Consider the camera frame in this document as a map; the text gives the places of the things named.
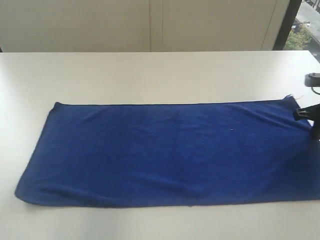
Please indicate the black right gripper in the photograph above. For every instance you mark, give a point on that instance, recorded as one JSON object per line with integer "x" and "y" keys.
{"x": 311, "y": 113}

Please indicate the blue microfiber towel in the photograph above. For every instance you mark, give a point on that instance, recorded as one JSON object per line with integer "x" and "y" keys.
{"x": 154, "y": 155}

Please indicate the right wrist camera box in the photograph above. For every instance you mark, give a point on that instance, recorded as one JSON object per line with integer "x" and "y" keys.
{"x": 312, "y": 80}

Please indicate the black window frame post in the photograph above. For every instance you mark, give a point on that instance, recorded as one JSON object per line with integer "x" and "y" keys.
{"x": 286, "y": 25}

